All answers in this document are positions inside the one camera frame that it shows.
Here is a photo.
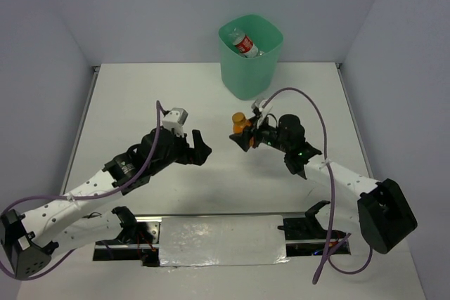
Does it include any metal base rail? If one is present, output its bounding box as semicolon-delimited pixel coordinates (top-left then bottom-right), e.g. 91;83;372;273
93;211;352;268

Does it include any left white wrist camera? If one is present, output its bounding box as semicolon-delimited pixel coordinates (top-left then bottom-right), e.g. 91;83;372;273
162;107;188;137

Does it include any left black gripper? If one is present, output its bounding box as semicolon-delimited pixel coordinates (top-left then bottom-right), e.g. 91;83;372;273
150;128;212;175

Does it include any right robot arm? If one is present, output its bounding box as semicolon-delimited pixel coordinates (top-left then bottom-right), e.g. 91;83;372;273
229;112;418;254

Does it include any orange juice bottle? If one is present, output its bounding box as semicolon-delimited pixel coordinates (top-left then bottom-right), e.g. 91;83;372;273
232;112;254;137

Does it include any silver tape panel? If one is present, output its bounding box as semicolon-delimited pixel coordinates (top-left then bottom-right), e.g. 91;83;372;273
159;215;288;267

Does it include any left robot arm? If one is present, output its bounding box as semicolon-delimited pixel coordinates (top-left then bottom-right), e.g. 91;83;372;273
1;127;212;281

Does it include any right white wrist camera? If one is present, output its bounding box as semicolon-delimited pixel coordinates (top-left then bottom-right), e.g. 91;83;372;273
252;98;272;129

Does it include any green plastic bin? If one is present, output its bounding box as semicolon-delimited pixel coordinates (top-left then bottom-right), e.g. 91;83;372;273
218;14;284;100

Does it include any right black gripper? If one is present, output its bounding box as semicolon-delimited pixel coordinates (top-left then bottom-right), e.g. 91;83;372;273
229;113;290;153

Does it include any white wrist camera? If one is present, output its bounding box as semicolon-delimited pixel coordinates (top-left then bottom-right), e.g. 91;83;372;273
252;98;272;129
162;107;188;137

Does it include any clear bottle red label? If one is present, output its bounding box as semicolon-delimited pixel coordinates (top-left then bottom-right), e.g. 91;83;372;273
228;28;264;58

